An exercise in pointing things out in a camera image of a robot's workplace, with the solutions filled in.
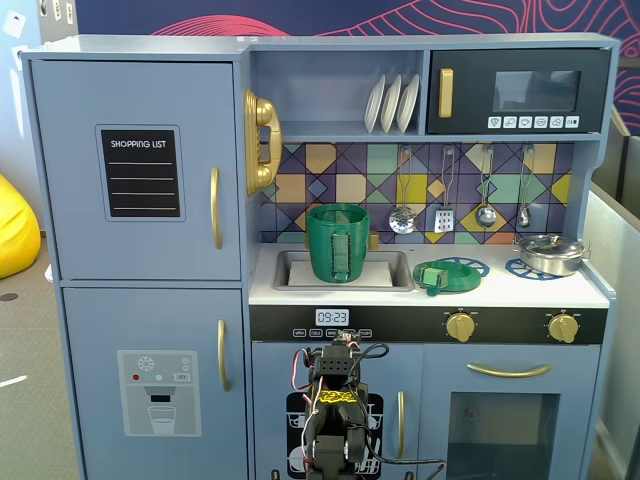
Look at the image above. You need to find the steel toy skimmer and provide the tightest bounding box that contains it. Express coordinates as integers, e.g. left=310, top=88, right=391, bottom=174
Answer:
left=389, top=144, right=419, bottom=235

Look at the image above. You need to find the white wall socket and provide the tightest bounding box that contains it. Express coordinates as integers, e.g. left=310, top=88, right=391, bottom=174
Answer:
left=2, top=10, right=27, bottom=39

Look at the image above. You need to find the steel toy slotted spatula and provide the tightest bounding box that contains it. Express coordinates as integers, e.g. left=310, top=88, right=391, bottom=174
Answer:
left=433, top=144, right=457, bottom=235

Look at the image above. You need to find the black power cable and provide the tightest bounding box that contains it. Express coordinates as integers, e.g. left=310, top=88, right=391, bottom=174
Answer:
left=367, top=434, right=447, bottom=480

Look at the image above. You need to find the green round plastic lid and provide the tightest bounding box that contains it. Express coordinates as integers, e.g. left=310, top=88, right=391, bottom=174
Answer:
left=412, top=258, right=483, bottom=296

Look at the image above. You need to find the grey desk divider panel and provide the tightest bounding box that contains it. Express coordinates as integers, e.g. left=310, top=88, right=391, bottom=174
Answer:
left=584, top=189, right=640, bottom=474

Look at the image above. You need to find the gold toy telephone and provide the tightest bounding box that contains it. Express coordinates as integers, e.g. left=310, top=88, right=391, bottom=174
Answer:
left=243, top=88, right=284, bottom=197

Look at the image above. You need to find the small steel pot with lid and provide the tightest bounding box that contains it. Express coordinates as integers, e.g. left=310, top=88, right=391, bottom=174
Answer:
left=513, top=233, right=592, bottom=278

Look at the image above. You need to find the blue fridge door with dispenser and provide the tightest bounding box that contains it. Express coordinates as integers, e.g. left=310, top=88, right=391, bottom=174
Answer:
left=62, top=287, right=250, bottom=480

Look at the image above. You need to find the blue dishwasher door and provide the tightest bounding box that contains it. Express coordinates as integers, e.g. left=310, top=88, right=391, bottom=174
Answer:
left=252, top=342, right=424, bottom=480

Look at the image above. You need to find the gold microwave handle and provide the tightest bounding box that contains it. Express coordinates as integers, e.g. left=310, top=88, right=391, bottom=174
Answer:
left=438, top=67, right=455, bottom=120

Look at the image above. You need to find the green ribbed plastic recipient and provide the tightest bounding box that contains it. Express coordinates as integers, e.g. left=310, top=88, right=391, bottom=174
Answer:
left=305, top=203, right=372, bottom=282

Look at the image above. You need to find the steel toy ladle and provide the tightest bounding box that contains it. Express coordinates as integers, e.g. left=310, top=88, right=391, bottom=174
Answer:
left=474, top=143, right=498, bottom=229

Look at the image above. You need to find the blue fridge door with board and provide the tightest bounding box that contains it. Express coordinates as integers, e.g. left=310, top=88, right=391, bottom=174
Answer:
left=30, top=59, right=242, bottom=281

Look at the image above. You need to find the gold stove knob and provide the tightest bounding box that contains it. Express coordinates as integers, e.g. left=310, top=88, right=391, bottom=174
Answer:
left=446, top=312, right=476, bottom=344
left=548, top=313, right=580, bottom=344

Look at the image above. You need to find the blue wooden toy kitchen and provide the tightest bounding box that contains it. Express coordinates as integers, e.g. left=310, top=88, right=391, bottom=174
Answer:
left=19, top=32, right=621, bottom=480

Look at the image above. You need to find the gold oven door handle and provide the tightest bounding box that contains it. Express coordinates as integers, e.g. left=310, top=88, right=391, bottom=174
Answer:
left=466, top=362, right=553, bottom=379

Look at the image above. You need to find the black dishwasher rack sticker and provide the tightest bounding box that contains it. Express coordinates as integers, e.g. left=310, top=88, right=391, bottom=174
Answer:
left=285, top=392, right=384, bottom=480

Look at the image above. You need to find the black toy microwave door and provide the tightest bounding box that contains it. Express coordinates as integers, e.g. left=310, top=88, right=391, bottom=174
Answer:
left=426, top=48, right=612, bottom=135

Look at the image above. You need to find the blue oven door with window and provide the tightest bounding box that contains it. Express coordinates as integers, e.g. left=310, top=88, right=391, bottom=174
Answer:
left=422, top=343, right=601, bottom=480

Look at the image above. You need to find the gold dishwasher door handle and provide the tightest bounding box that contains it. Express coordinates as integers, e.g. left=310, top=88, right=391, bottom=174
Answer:
left=396, top=390, right=406, bottom=459

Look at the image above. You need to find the black shopping list board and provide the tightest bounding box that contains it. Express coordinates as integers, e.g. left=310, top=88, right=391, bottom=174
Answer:
left=95, top=124, right=187, bottom=223

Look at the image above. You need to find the yellow bean bag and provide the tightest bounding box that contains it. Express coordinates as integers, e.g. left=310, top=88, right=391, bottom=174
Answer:
left=0, top=173, right=42, bottom=280

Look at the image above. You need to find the gold fridge door handle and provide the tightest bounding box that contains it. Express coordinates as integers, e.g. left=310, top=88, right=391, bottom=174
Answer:
left=216, top=319, right=231, bottom=392
left=209, top=166, right=224, bottom=250

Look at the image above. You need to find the steel toy spoon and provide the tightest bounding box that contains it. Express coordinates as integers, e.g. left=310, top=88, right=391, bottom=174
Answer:
left=517, top=143, right=535, bottom=230

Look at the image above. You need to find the grey toy sink basin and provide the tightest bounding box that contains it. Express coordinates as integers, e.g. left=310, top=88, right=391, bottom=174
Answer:
left=272, top=249, right=416, bottom=293

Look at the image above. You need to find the white toy plate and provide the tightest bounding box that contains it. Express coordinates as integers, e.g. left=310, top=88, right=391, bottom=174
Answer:
left=380, top=73, right=403, bottom=135
left=364, top=73, right=387, bottom=135
left=396, top=73, right=421, bottom=135

